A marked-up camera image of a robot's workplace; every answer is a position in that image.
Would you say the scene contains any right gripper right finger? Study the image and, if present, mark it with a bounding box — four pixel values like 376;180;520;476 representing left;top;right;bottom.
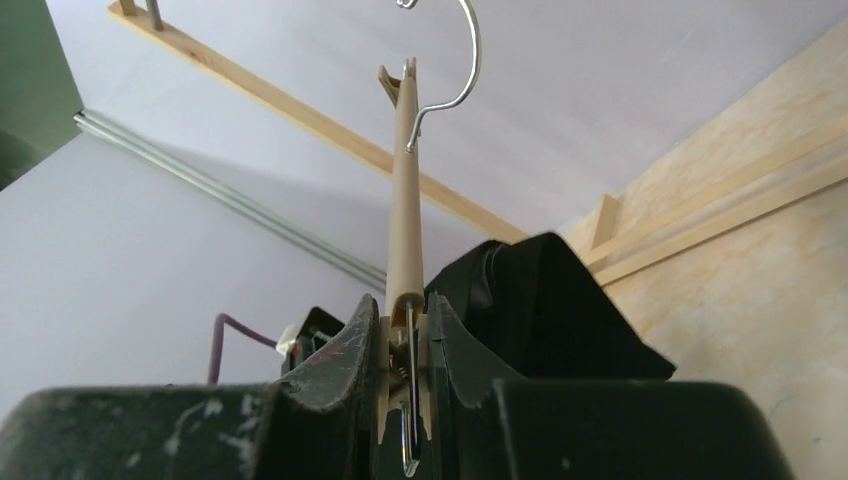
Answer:
427;293;525;479

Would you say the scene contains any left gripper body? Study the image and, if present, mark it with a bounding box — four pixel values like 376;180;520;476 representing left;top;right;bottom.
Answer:
280;306;345;376

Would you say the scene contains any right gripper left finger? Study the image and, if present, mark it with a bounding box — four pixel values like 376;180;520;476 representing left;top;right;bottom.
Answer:
272;294;379;479

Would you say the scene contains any black garment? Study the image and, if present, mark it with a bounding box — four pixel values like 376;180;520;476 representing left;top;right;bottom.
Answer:
425;233;676;380

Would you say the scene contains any wooden clothes rack frame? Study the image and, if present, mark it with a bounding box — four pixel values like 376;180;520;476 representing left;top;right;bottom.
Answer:
107;0;848;287

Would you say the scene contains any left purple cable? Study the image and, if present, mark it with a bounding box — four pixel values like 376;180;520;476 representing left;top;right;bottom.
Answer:
206;312;280;387

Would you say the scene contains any metal rack rod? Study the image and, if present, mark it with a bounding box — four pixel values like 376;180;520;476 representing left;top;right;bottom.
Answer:
145;0;164;32

